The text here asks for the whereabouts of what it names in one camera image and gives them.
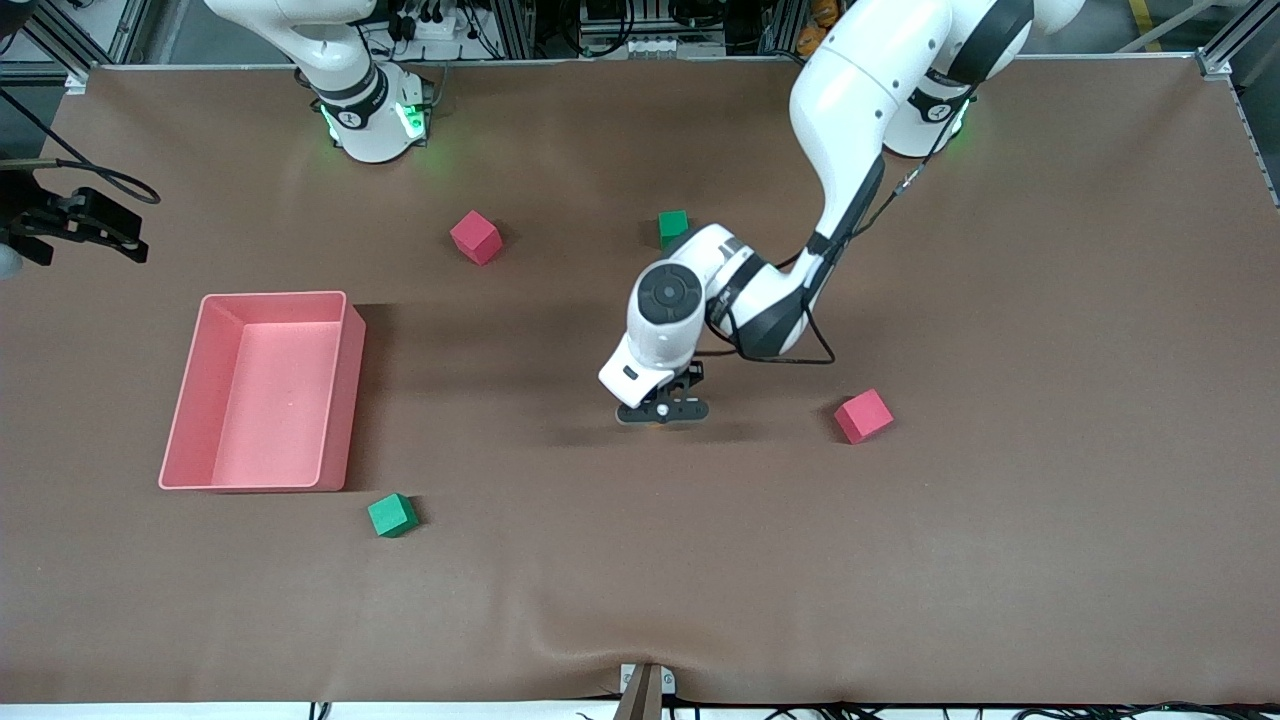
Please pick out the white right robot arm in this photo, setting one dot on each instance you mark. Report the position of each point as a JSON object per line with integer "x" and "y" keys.
{"x": 370, "y": 120}

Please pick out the orange packaged goods pile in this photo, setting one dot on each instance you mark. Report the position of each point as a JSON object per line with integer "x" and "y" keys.
{"x": 818, "y": 20}

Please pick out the pink foam cube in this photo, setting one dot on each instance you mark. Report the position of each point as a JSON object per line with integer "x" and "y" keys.
{"x": 864, "y": 416}
{"x": 476, "y": 238}

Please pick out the pink plastic tray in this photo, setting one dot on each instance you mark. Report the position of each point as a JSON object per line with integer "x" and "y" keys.
{"x": 270, "y": 400}

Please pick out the green foam cube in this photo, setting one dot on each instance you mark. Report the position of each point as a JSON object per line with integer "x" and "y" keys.
{"x": 672, "y": 228}
{"x": 392, "y": 516}

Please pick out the metal table edge bracket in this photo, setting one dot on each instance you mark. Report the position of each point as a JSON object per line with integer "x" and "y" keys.
{"x": 645, "y": 700}

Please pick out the brown table cloth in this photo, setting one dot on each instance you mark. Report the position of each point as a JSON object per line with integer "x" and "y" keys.
{"x": 640, "y": 560}

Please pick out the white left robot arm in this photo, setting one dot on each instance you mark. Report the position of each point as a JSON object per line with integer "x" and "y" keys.
{"x": 850, "y": 90}

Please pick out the white power strip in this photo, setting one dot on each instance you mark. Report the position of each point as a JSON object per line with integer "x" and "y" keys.
{"x": 430, "y": 25}

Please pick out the white terminal strip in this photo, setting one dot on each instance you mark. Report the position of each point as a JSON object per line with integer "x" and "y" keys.
{"x": 675, "y": 47}

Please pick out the aluminium frame profile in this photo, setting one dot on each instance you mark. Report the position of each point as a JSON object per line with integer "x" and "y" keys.
{"x": 128, "y": 25}
{"x": 1215, "y": 65}

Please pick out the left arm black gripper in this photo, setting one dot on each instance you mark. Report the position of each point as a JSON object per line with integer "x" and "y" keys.
{"x": 695, "y": 376}

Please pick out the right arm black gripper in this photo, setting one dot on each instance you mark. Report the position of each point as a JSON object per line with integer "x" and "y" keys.
{"x": 42, "y": 219}

